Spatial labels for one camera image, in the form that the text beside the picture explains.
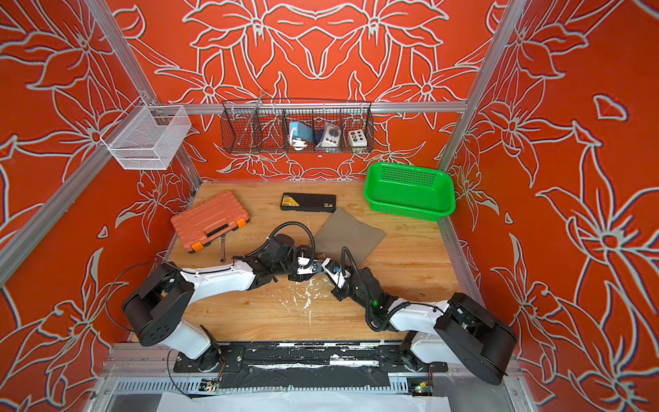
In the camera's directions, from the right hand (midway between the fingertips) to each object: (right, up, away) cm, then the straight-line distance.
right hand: (323, 269), depth 81 cm
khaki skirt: (+9, +11, +19) cm, 24 cm away
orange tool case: (-47, +14, +17) cm, 52 cm away
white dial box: (+3, +46, +9) cm, 47 cm away
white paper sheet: (-6, -32, -14) cm, 36 cm away
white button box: (+13, +45, +13) cm, 49 cm away
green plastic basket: (+40, +27, +35) cm, 60 cm away
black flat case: (-7, +22, +29) cm, 37 cm away
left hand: (-2, +3, +5) cm, 6 cm away
